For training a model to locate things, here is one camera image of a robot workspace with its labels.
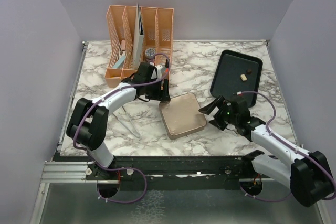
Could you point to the gold chocolate tin box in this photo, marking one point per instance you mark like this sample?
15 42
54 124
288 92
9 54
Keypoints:
178 132

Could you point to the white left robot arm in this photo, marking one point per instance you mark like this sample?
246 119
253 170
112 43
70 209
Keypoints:
87 126

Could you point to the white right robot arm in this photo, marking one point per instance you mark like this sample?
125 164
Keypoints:
306 174

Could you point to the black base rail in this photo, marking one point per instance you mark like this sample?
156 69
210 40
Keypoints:
134 173

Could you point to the black plastic tray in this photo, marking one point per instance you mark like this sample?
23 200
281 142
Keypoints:
231 65

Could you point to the small round patterned jar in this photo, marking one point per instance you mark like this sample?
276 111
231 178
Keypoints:
149 53

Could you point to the cream square chocolate piece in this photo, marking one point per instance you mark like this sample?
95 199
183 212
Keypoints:
243 77

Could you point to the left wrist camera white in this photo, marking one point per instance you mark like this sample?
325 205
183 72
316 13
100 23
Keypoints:
158 71

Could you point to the rose gold tin lid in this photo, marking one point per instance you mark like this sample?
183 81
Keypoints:
182 111

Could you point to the pink stapler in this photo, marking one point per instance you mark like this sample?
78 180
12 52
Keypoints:
122 49

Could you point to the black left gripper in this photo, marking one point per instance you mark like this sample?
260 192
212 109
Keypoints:
161 95

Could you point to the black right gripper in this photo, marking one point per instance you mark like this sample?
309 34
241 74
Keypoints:
222 103

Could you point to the white upright booklet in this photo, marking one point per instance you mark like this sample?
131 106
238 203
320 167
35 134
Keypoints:
138 38

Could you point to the peach plastic desk organizer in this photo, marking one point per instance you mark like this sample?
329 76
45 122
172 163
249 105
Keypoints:
158 33

